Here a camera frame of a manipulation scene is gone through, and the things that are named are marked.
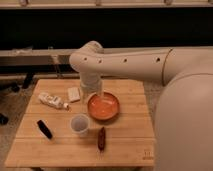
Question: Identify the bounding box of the white rectangular sponge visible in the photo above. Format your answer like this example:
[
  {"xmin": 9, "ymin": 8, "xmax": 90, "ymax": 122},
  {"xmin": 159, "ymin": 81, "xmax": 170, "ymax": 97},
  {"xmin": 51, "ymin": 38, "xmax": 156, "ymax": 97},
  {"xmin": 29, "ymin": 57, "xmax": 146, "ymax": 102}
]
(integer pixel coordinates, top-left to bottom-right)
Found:
[{"xmin": 68, "ymin": 87, "xmax": 80, "ymax": 102}]

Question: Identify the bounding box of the wooden table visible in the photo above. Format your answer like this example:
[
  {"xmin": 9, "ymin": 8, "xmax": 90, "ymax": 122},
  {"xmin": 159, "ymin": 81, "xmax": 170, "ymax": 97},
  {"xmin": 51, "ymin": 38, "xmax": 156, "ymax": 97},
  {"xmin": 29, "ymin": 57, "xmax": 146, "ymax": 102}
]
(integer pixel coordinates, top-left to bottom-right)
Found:
[{"xmin": 5, "ymin": 79, "xmax": 155, "ymax": 167}]

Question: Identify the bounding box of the orange bowl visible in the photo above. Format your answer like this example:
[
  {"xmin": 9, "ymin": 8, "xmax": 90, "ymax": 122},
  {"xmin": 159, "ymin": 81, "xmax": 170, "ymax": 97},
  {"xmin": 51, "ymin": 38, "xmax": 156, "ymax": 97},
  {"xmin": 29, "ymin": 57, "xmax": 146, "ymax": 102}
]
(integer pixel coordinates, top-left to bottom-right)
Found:
[{"xmin": 87, "ymin": 92, "xmax": 120, "ymax": 121}]

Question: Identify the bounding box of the black rectangular object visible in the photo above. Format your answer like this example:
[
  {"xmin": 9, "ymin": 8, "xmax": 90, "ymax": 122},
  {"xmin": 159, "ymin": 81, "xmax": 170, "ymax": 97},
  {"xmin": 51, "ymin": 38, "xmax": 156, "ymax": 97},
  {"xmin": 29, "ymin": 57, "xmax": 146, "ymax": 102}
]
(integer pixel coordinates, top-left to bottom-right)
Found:
[{"xmin": 37, "ymin": 120, "xmax": 52, "ymax": 139}]

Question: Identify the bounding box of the white plastic bottle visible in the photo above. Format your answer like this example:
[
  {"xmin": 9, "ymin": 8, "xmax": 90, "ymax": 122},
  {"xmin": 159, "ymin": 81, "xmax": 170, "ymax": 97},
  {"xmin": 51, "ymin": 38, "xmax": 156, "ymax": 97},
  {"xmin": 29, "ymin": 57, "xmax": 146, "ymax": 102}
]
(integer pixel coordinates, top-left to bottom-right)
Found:
[{"xmin": 38, "ymin": 92, "xmax": 69, "ymax": 110}]

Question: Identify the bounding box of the black chair base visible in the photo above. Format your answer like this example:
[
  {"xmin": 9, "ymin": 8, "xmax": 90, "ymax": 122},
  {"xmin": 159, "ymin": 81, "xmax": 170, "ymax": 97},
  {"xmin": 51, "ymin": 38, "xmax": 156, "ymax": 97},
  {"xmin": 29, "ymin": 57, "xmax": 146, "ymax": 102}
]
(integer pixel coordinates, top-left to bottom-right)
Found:
[{"xmin": 0, "ymin": 71, "xmax": 35, "ymax": 126}]

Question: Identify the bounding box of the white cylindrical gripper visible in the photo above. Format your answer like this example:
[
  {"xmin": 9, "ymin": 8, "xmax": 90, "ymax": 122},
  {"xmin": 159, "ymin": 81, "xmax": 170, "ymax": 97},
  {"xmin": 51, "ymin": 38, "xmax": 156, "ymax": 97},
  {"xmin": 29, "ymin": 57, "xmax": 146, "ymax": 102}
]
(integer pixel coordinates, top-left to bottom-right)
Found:
[{"xmin": 80, "ymin": 73, "xmax": 104, "ymax": 104}]

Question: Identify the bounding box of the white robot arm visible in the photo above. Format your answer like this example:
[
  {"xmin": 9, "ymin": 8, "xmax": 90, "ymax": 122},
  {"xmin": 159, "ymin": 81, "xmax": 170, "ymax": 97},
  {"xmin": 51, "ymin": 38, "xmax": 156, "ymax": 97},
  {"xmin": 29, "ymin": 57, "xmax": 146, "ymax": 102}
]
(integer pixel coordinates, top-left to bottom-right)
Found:
[{"xmin": 69, "ymin": 41, "xmax": 213, "ymax": 171}]

